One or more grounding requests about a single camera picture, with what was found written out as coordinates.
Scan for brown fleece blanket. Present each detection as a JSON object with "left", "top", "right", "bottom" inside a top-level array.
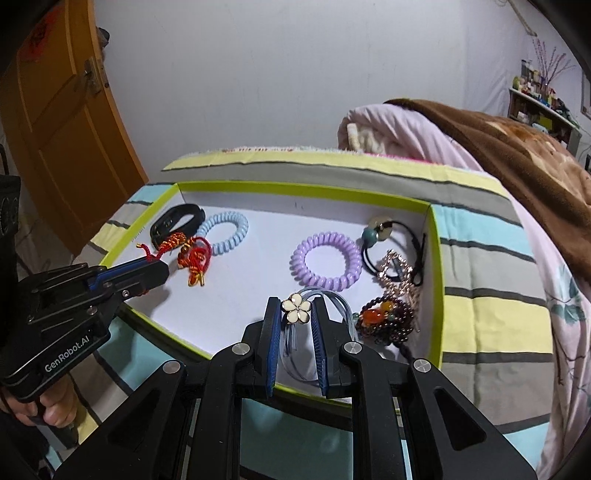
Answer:
[{"left": 383, "top": 97, "right": 591, "bottom": 274}]

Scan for white shelf with bottles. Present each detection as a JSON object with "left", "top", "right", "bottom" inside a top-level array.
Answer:
[{"left": 508, "top": 60, "right": 583, "bottom": 140}]

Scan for green shallow box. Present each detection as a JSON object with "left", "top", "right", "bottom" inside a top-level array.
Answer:
[{"left": 99, "top": 181, "right": 445, "bottom": 408}]

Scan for person's left hand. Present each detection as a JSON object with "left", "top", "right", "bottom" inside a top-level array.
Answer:
[{"left": 0, "top": 376, "right": 80, "bottom": 430}]

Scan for purple spiral hair tie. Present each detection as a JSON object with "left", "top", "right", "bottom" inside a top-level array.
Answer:
[{"left": 290, "top": 233, "right": 363, "bottom": 292}]

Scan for purple flower branches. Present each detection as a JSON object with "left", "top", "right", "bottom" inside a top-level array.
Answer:
[{"left": 531, "top": 37, "right": 579, "bottom": 88}]

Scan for black hair tie with bead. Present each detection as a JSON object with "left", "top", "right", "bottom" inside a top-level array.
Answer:
[{"left": 360, "top": 215, "right": 427, "bottom": 288}]

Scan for rose gold hair clip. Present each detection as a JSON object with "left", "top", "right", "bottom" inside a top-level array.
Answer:
[{"left": 378, "top": 249, "right": 422, "bottom": 320}]

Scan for red and gold knot charm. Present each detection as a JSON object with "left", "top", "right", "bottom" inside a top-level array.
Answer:
[{"left": 178, "top": 237, "right": 213, "bottom": 288}]

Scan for pink floral quilt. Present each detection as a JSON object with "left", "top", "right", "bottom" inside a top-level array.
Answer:
[{"left": 337, "top": 102, "right": 591, "bottom": 479}]

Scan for light blue spiral hair tie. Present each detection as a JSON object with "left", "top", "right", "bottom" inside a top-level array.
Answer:
[{"left": 196, "top": 211, "right": 249, "bottom": 256}]

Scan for dark bead bracelet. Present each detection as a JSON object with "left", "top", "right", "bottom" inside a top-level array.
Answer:
[{"left": 353, "top": 295, "right": 424, "bottom": 359}]

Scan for red door decoration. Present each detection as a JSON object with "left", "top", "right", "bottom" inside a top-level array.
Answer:
[{"left": 28, "top": 14, "right": 64, "bottom": 54}]

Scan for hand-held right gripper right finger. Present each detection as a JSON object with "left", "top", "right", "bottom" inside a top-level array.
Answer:
[{"left": 310, "top": 296, "right": 539, "bottom": 480}]

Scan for brass door lock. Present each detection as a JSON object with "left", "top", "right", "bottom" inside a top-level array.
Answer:
[{"left": 83, "top": 28, "right": 110, "bottom": 96}]

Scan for striped bed sheet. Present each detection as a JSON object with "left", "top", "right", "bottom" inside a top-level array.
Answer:
[{"left": 28, "top": 148, "right": 553, "bottom": 480}]

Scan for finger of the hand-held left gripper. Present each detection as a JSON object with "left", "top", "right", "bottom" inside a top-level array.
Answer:
[
  {"left": 99, "top": 263, "right": 171, "bottom": 304},
  {"left": 90, "top": 258, "right": 161, "bottom": 286}
]

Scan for blue flower hair tie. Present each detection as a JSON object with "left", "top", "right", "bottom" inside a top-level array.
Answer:
[{"left": 279, "top": 286, "right": 359, "bottom": 382}]

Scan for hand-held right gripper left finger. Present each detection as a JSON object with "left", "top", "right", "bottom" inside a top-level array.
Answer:
[{"left": 53, "top": 296, "right": 284, "bottom": 480}]

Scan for wall cable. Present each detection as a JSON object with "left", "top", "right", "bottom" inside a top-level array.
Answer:
[{"left": 508, "top": 0, "right": 537, "bottom": 38}]

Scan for wooden door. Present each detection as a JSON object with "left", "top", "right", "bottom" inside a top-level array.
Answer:
[{"left": 0, "top": 0, "right": 150, "bottom": 257}]

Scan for black wristband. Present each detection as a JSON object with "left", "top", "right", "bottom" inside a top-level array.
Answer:
[{"left": 150, "top": 204, "right": 208, "bottom": 249}]

